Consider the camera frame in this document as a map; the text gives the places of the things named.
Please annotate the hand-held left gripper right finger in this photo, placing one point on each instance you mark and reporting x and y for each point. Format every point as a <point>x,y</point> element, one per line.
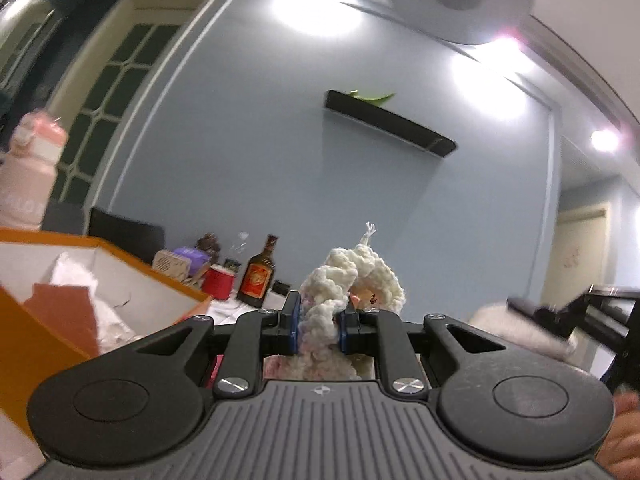
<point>344,334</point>

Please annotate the brown glass bottle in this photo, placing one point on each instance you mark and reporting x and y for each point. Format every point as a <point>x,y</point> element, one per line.
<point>257,280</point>

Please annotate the person's right hand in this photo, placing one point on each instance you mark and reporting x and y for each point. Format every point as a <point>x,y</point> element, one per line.
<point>625,435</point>

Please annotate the reddish brown card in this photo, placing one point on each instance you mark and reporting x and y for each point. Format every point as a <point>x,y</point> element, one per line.
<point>65,310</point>

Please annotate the red mug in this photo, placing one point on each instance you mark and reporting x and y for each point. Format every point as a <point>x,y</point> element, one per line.
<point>218,282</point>

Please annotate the dark brown pinecone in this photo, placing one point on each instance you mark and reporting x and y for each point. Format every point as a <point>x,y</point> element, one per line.
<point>210,245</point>

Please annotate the glass-paned door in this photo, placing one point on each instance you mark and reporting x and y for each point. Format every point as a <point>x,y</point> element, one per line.
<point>110,95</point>

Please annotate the black wall shelf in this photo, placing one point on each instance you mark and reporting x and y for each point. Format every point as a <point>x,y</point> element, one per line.
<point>390,125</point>

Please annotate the black chair back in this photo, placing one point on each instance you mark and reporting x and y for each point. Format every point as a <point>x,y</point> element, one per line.
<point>125,235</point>

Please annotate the purple packet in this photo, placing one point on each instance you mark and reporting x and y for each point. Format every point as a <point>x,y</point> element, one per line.
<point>192,260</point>

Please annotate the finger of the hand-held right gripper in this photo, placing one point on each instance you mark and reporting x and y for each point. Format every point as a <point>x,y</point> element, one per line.
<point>530,308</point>

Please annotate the green plant leaf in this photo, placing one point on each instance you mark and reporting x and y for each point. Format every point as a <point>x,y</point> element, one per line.
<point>372,96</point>

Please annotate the white crumpled tissue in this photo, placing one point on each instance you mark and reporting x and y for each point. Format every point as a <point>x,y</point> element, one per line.
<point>107,320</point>

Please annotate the orange box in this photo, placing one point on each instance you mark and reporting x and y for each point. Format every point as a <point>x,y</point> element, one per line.
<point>40,340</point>

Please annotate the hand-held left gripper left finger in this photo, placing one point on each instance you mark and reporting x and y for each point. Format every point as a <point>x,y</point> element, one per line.
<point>295,327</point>

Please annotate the beige door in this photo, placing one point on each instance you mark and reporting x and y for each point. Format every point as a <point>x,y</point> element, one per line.
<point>585,255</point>

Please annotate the beige small speaker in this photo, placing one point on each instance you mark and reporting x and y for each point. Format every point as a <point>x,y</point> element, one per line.
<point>170,265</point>

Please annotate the pink water bottle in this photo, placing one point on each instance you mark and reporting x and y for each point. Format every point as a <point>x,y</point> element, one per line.
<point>27,175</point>

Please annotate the white yarn doll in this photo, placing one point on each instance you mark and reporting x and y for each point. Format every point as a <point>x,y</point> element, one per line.
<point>332,280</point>

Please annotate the clear plastic bottle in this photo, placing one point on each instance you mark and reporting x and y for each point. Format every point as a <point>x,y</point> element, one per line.
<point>239,250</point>

